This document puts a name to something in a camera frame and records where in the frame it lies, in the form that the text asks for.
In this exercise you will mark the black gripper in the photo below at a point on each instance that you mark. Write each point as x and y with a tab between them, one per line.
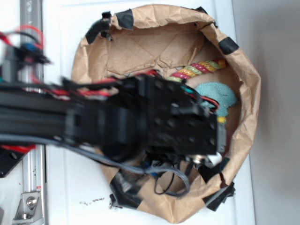
180	121

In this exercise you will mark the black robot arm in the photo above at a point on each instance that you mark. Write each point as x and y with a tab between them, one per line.
124	118

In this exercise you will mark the light blue terry cloth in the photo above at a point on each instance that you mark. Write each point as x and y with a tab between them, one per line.
219	92

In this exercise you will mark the brown paper bag bin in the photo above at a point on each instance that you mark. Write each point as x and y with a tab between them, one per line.
167	37

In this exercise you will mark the multicolour twisted rope toy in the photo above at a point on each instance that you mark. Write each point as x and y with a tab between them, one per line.
194	69

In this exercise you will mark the metal corner bracket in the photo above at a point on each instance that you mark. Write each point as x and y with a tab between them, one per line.
29	211

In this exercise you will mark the aluminium extrusion rail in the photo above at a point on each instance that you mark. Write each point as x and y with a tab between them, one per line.
33	164

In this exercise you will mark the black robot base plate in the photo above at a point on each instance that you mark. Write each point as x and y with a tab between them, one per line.
11	156

